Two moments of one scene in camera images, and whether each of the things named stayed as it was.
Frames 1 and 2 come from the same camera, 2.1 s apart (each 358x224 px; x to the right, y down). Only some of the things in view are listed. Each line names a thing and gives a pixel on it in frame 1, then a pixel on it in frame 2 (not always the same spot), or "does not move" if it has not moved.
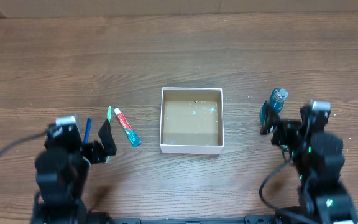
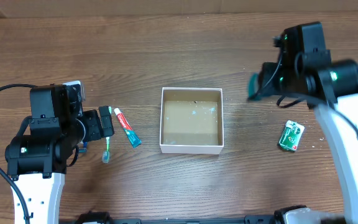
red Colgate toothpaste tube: (133, 137) does not move
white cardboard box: (192, 121) does not move
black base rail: (253, 219) does not move
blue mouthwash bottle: (271, 107) -> (253, 84)
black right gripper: (281, 134) -> (266, 79)
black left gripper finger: (105, 133) -> (107, 123)
